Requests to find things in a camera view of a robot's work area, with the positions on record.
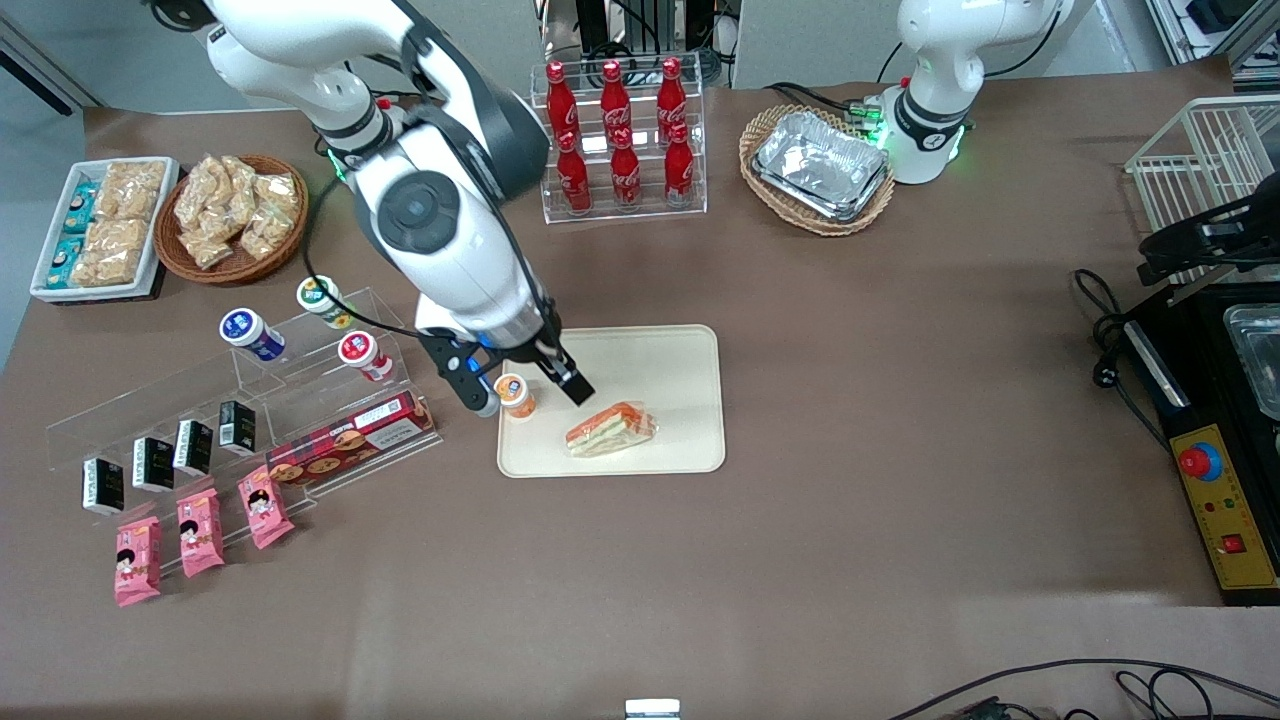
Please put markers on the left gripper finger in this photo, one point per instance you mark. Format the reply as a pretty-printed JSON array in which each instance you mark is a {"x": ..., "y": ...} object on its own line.
[{"x": 1170, "y": 250}]

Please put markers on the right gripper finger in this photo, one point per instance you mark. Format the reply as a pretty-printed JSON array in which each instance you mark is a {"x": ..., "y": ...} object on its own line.
[
  {"x": 465, "y": 385},
  {"x": 572, "y": 382}
]

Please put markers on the plastic sandwich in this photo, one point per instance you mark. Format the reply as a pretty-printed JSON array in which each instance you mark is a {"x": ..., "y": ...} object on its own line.
[{"x": 610, "y": 430}]

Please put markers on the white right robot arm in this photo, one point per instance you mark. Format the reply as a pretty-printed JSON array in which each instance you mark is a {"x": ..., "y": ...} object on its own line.
[{"x": 440, "y": 250}]

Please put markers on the beige plastic tray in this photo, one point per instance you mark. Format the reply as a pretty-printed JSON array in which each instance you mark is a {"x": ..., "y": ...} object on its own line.
[{"x": 680, "y": 380}]

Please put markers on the aluminium foil tray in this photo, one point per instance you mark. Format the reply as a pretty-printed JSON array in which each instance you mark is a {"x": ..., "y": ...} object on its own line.
[
  {"x": 800, "y": 205},
  {"x": 820, "y": 155}
]

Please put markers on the white rectangular snack tray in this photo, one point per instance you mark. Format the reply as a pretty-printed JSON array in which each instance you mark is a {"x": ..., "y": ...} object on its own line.
[{"x": 50, "y": 225}]

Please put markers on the orange lid drink bottle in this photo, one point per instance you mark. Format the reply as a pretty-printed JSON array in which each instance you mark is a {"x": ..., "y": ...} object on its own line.
[{"x": 516, "y": 395}]

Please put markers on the grey metal strip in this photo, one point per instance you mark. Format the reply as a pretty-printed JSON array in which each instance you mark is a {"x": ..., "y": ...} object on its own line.
[{"x": 1195, "y": 292}]

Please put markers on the red lid drink bottle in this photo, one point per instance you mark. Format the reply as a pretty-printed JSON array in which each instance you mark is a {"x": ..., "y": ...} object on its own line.
[{"x": 363, "y": 355}]

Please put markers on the red tartan cookie box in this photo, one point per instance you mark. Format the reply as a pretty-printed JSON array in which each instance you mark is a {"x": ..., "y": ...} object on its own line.
[{"x": 350, "y": 440}]

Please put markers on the black appliance with yellow panel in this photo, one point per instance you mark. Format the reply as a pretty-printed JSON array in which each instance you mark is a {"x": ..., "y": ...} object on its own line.
[{"x": 1210, "y": 400}]

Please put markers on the green lid drink bottle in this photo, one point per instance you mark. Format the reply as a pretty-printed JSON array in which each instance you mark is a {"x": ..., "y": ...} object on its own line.
[{"x": 325, "y": 300}]

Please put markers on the clear acrylic stepped stand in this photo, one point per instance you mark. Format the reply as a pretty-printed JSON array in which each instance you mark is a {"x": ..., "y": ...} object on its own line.
[
  {"x": 300, "y": 390},
  {"x": 100, "y": 420}
]

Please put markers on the red cola bottle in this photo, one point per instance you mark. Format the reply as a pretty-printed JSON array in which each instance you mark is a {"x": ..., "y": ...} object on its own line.
[
  {"x": 625, "y": 172},
  {"x": 679, "y": 168},
  {"x": 573, "y": 175},
  {"x": 671, "y": 95},
  {"x": 560, "y": 100},
  {"x": 614, "y": 100}
]

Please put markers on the blue lid drink bottle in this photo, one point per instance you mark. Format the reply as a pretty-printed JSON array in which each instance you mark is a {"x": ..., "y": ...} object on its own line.
[{"x": 250, "y": 333}]

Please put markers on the small black white box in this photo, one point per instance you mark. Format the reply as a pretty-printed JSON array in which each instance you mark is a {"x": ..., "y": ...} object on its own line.
[
  {"x": 103, "y": 486},
  {"x": 238, "y": 428},
  {"x": 193, "y": 447},
  {"x": 153, "y": 464}
]

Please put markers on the pink cartoon snack packet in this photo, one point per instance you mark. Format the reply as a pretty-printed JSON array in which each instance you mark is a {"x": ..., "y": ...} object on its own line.
[
  {"x": 137, "y": 562},
  {"x": 265, "y": 508},
  {"x": 200, "y": 533}
]

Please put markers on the clear bag of fried snacks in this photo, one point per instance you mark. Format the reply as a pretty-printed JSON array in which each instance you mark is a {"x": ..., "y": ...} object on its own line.
[
  {"x": 265, "y": 232},
  {"x": 198, "y": 195},
  {"x": 208, "y": 248},
  {"x": 238, "y": 180},
  {"x": 278, "y": 192}
]

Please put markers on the clear acrylic bottle rack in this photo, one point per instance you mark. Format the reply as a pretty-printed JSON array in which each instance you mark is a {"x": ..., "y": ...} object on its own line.
[{"x": 700, "y": 130}]

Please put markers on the light woven wicker basket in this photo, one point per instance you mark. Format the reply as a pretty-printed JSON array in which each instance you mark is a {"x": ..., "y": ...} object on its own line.
[{"x": 760, "y": 125}]

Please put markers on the dark brown wicker basket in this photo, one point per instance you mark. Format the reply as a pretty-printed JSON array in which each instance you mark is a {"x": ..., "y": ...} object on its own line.
[{"x": 170, "y": 255}]

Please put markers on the tan fried snack pack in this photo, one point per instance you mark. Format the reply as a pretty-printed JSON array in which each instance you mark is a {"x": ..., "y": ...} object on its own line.
[
  {"x": 135, "y": 188},
  {"x": 115, "y": 250}
]

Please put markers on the teal snack packet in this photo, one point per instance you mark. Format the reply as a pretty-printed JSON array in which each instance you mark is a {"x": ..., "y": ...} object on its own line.
[
  {"x": 82, "y": 208},
  {"x": 64, "y": 262}
]

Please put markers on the dark electronic device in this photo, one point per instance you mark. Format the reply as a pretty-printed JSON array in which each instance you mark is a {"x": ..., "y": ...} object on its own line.
[{"x": 985, "y": 710}]

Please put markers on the aluminium profile frame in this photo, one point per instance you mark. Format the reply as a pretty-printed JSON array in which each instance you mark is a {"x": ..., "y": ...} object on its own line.
[{"x": 1210, "y": 30}]

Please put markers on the black equipment frame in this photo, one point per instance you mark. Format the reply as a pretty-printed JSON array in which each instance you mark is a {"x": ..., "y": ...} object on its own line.
[{"x": 640, "y": 30}]

